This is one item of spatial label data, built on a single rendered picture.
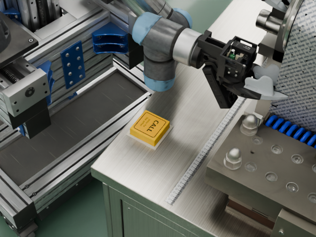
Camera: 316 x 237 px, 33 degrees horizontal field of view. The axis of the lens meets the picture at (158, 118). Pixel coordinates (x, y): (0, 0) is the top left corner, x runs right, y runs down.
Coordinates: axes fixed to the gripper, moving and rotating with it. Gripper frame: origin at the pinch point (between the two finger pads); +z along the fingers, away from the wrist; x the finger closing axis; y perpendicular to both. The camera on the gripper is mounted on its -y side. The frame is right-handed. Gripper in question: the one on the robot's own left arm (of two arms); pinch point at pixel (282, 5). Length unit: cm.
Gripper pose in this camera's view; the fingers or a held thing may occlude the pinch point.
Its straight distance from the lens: 110.8
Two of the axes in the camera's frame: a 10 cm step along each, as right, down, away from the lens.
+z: 6.4, 7.3, 2.4
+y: 5.6, -2.3, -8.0
